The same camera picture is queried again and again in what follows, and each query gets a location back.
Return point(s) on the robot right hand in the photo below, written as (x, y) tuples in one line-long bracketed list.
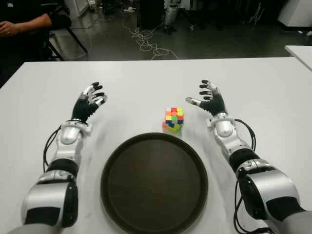
[(215, 103)]

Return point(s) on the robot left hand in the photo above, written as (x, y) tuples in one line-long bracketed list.
[(83, 107)]

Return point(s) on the multicoloured Rubik's cube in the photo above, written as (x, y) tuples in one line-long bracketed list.
[(174, 117)]

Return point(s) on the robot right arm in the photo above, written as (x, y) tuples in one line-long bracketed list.
[(268, 180)]

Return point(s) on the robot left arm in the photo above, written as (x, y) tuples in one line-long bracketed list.
[(68, 132)]

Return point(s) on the dark brown round plate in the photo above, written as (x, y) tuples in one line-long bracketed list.
[(153, 185)]

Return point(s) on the black chair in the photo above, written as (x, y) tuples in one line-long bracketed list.
[(61, 22)]

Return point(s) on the seated person in black shirt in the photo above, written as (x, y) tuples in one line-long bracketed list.
[(29, 24)]

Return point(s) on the white side table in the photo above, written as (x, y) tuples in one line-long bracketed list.
[(301, 52)]

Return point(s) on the white low cabinet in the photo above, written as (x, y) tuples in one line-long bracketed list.
[(78, 6)]

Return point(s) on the white power strip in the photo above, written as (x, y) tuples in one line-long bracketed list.
[(129, 9)]

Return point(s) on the black cabinet box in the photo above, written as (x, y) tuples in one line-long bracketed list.
[(150, 14)]

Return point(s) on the white cabinet with black base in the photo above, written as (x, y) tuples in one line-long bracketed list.
[(297, 12)]

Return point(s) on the folded metal frame stand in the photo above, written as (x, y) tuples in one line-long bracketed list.
[(256, 14)]

